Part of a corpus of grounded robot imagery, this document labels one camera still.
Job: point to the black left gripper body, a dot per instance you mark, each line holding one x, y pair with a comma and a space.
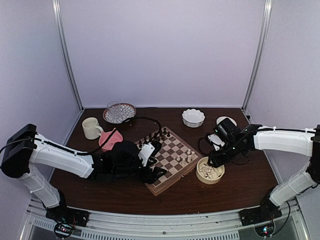
122, 171

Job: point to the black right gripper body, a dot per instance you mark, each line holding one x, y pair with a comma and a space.
230, 151

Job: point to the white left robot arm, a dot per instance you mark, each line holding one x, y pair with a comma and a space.
26, 148

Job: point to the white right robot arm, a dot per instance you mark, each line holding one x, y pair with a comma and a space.
275, 142

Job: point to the wooden chess board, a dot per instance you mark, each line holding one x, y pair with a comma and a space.
172, 146

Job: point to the pink cat ear bowl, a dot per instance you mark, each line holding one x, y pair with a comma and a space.
115, 138

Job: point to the white ribbed mug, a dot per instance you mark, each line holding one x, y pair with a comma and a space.
91, 128

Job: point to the cream cat ear bowl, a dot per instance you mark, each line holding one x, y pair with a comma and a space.
207, 174

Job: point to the white scalloped bowl black rim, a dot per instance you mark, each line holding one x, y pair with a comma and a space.
193, 118

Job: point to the patterned ceramic plate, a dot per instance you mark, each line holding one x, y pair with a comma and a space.
128, 111

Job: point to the clear drinking glass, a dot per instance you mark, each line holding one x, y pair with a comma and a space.
114, 110

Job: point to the aluminium front rail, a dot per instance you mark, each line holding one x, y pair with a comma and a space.
224, 225

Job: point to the aluminium frame post right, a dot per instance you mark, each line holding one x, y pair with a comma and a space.
263, 36

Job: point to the aluminium frame post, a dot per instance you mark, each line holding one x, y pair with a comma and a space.
263, 36
65, 53

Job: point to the aluminium frame post left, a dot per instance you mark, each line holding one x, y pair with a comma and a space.
65, 53

